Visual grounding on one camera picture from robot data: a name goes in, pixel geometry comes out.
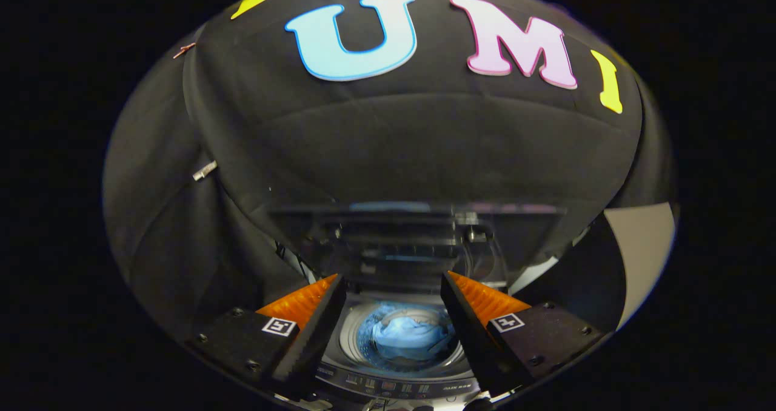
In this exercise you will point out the black backdrop cloth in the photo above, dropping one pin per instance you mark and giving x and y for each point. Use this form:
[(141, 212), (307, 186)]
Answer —
[(424, 138)]

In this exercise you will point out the silver metal clip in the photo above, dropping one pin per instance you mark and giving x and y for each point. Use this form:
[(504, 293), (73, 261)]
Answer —
[(204, 170)]

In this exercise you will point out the grey washing machine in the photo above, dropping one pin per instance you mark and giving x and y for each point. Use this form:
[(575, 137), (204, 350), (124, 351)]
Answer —
[(394, 384)]

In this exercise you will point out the light blue polo shirt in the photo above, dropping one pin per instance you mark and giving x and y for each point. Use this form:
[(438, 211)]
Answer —
[(406, 338)]

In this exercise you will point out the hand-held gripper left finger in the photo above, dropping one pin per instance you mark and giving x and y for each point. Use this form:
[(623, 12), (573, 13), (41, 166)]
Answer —
[(318, 332)]

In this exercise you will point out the reddish metal clip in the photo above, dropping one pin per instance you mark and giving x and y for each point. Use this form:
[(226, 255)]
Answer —
[(183, 50)]

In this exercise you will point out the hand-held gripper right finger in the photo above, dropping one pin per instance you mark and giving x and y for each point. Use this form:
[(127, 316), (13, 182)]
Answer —
[(467, 332)]

